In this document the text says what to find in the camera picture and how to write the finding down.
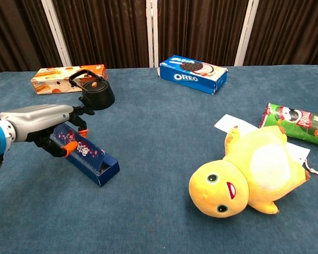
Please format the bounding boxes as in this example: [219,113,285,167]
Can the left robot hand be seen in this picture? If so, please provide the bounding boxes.
[0,104,96,159]

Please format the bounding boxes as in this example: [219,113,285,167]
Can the blue floral glasses case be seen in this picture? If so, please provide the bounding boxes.
[49,123,121,187]

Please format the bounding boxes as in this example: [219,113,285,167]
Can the orange biscuit box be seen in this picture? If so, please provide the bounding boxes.
[30,64,109,95]

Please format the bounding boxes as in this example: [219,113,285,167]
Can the black cast iron teapot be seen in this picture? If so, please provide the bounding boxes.
[68,69,116,111]

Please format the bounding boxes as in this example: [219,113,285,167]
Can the brown pleated folding screen panel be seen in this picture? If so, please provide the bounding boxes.
[243,0,318,66]
[0,0,72,76]
[153,0,260,67]
[51,0,153,69]

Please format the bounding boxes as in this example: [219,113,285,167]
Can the blue felt table cover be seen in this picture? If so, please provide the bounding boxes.
[0,65,318,254]

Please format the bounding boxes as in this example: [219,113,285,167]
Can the blue Oreo cookie box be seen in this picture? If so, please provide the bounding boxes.
[157,55,228,95]

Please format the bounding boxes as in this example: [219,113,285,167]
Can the white bookmark with tassel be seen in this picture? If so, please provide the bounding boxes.
[214,114,318,181]

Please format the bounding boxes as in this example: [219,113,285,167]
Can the yellow plush chick toy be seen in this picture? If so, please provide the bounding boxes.
[188,125,311,219]

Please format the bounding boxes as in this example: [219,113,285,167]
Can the green Pringles can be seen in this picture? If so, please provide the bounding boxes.
[259,103,318,148]

